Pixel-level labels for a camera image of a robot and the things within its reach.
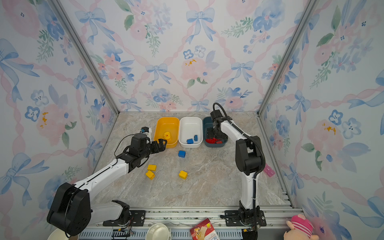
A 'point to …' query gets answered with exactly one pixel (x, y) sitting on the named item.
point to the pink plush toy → (300, 228)
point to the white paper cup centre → (157, 231)
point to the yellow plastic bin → (167, 128)
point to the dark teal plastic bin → (208, 123)
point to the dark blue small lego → (195, 138)
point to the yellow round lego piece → (167, 135)
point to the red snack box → (204, 230)
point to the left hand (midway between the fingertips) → (161, 140)
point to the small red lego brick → (219, 142)
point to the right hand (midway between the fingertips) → (214, 135)
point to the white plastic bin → (189, 126)
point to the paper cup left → (59, 234)
